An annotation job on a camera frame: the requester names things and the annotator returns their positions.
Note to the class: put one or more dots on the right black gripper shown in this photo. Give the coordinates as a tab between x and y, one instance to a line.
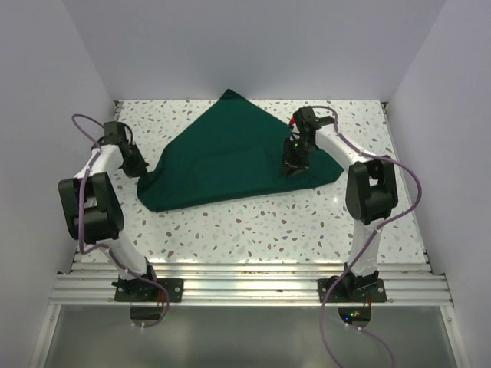
297	165

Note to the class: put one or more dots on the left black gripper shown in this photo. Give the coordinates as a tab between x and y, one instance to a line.
140	169

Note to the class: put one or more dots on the green surgical cloth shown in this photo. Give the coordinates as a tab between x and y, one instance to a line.
232	151

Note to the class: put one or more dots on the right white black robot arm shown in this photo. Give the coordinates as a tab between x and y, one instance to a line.
371	195

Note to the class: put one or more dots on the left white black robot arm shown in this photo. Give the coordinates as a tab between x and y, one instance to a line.
94	216

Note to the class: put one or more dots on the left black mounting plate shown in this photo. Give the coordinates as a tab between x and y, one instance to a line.
138	291

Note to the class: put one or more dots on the black mounting plate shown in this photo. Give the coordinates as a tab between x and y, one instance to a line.
374	293
138	291

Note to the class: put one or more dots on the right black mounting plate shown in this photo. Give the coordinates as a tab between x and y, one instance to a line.
374	293

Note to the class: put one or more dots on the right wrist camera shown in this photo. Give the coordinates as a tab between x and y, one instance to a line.
304	118

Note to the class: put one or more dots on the aluminium rail frame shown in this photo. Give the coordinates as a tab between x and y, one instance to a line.
250	269

